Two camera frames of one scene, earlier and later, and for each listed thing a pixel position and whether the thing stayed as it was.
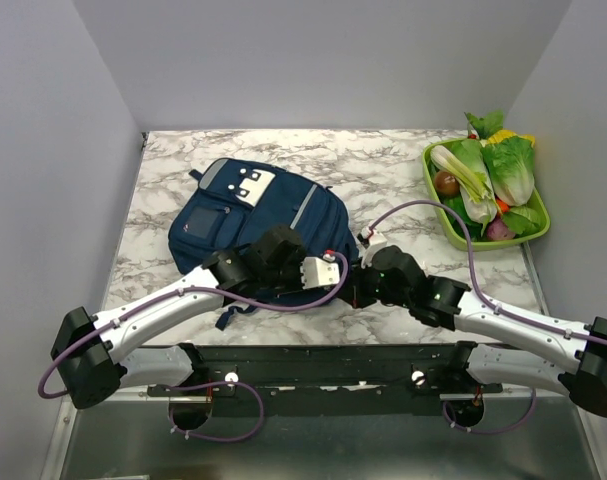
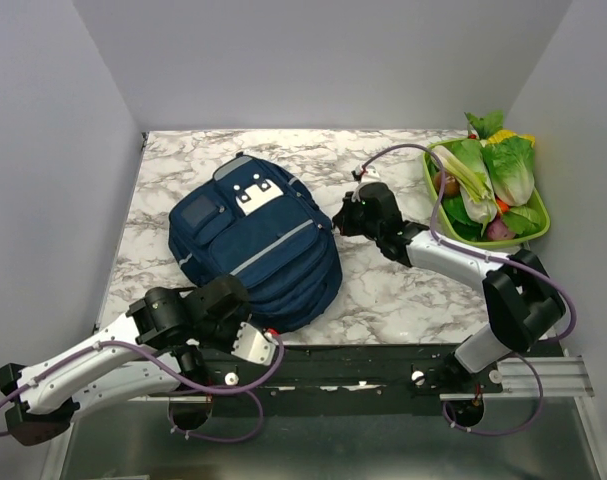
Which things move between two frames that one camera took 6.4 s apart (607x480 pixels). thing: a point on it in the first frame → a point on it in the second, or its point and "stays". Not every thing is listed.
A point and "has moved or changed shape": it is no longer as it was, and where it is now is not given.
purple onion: (498, 230) stays
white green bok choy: (464, 162) stays
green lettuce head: (511, 163) stays
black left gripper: (296, 286) → (237, 318)
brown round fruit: (446, 183) stays
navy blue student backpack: (260, 233) has moved or changed shape
